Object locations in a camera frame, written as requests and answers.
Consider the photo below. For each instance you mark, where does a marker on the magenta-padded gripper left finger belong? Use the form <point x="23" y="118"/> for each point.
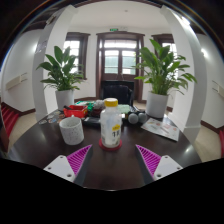
<point x="60" y="166"/>

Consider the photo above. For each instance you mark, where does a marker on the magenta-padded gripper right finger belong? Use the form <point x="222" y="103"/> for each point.
<point x="166" y="166"/>

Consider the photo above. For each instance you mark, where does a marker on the yellow-capped clear drink bottle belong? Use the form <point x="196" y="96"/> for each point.
<point x="111" y="126"/>

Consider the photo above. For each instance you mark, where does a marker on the white speckled cup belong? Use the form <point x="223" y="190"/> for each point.
<point x="71" y="131"/>

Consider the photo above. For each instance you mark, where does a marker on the printed paper leaflet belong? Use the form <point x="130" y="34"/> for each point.
<point x="161" y="128"/>

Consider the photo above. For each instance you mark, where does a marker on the round colourful sticker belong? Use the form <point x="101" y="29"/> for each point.
<point x="52" y="121"/>
<point x="42" y="122"/>
<point x="57" y="113"/>
<point x="61" y="116"/>
<point x="50" y="117"/>

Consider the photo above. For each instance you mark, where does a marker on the grey foam ball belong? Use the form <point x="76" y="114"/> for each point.
<point x="133" y="118"/>
<point x="143" y="117"/>

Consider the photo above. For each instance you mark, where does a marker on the red plastic tray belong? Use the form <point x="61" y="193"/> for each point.
<point x="76" y="112"/>

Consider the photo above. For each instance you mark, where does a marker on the green box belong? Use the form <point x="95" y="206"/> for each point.
<point x="85" y="105"/>

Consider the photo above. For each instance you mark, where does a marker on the red carpeted staircase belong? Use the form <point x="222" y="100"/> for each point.
<point x="7" y="120"/>

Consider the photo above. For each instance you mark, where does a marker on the black office chair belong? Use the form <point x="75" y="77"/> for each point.
<point x="116" y="91"/>

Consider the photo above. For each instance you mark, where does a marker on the small potted plant, white pot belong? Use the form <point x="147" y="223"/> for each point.
<point x="63" y="73"/>

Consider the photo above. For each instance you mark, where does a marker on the large potted plant, white pot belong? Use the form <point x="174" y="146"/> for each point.
<point x="160" y="73"/>

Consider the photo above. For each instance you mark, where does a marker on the dark wooden glazed double door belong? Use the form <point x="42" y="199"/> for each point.
<point x="120" y="60"/>

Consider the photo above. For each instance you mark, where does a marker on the dark-framed window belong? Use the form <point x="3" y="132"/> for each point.
<point x="166" y="40"/>
<point x="81" y="50"/>

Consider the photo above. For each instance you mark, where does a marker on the green exit sign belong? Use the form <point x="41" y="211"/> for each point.
<point x="113" y="29"/>

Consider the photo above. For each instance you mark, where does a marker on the white wall radiator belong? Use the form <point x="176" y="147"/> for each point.
<point x="218" y="89"/>
<point x="16" y="81"/>

